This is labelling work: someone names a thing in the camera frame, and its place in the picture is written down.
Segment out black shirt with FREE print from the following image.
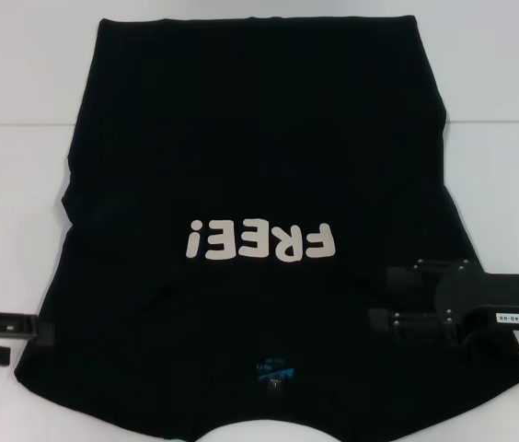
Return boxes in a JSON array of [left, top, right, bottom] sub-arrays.
[[14, 15, 519, 442]]

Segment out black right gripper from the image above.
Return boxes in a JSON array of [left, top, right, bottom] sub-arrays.
[[368, 260, 519, 344]]

